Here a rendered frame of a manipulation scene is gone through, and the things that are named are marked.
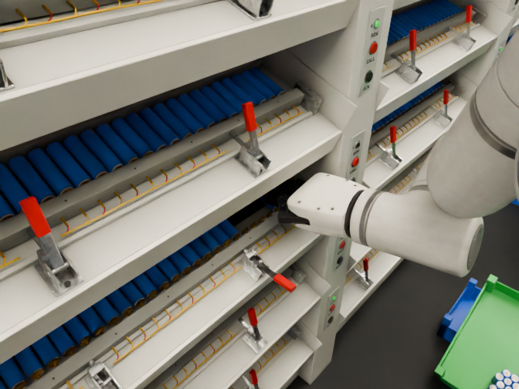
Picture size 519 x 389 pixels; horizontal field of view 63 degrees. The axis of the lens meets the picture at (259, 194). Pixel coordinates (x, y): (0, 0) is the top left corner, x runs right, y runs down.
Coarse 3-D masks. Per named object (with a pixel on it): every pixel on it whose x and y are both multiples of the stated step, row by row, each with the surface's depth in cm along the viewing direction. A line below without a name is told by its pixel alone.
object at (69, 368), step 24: (240, 240) 67; (216, 264) 64; (168, 288) 59; (192, 288) 61; (144, 312) 56; (168, 312) 59; (120, 336) 54; (72, 360) 50; (96, 360) 53; (48, 384) 48
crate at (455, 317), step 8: (472, 280) 128; (472, 288) 128; (464, 296) 131; (472, 296) 131; (456, 304) 126; (464, 304) 130; (472, 304) 130; (456, 312) 128; (464, 312) 128; (448, 320) 116; (456, 320) 125; (440, 328) 120; (448, 328) 118; (456, 328) 123; (440, 336) 121; (448, 336) 119
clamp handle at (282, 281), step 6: (258, 264) 65; (264, 270) 65; (270, 270) 65; (270, 276) 64; (276, 276) 64; (282, 276) 64; (276, 282) 64; (282, 282) 63; (288, 282) 63; (288, 288) 62; (294, 288) 63
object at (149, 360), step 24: (288, 240) 73; (312, 240) 74; (288, 264) 73; (216, 288) 64; (240, 288) 65; (192, 312) 61; (216, 312) 62; (96, 336) 55; (144, 336) 57; (168, 336) 58; (192, 336) 59; (120, 360) 54; (144, 360) 55; (168, 360) 56; (120, 384) 52; (144, 384) 56
